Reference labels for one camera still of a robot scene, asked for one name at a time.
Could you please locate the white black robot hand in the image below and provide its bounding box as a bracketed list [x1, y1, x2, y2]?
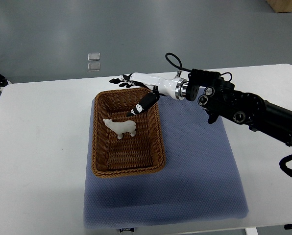
[109, 72, 188, 117]

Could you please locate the white bear figurine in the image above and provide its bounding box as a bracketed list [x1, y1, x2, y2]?
[103, 119, 136, 140]

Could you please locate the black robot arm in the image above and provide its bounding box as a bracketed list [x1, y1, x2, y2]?
[176, 69, 292, 178]

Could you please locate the brown wicker basket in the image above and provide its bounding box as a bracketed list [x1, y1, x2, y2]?
[91, 88, 166, 178]

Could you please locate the upper silver floor plate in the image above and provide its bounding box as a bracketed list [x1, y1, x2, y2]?
[88, 52, 100, 61]

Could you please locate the blue quilted mat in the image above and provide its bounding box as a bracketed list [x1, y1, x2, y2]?
[83, 88, 248, 229]

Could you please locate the wooden box corner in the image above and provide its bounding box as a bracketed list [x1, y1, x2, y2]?
[266, 0, 292, 13]

